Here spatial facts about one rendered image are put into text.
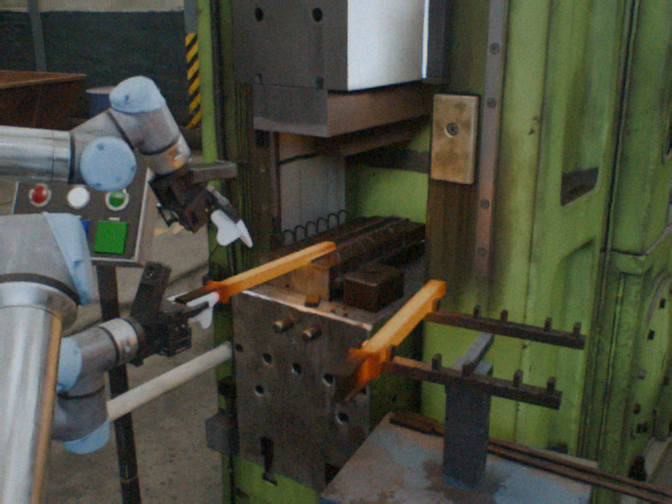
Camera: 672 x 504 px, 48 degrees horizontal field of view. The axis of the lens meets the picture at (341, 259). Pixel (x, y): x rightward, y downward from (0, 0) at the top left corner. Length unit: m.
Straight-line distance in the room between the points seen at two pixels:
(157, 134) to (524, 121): 0.68
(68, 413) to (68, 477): 1.53
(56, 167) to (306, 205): 0.95
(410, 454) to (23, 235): 0.77
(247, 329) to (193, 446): 1.19
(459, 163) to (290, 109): 0.36
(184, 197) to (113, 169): 0.26
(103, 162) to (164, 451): 1.88
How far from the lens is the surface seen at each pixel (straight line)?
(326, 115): 1.52
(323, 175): 1.97
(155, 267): 1.33
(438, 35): 1.49
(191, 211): 1.32
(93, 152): 1.09
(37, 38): 10.46
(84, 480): 2.78
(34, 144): 1.10
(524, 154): 1.48
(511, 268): 1.55
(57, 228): 0.95
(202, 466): 2.75
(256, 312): 1.69
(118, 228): 1.82
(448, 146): 1.52
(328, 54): 1.51
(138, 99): 1.23
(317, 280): 1.62
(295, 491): 1.85
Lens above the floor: 1.52
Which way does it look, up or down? 19 degrees down
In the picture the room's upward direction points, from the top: straight up
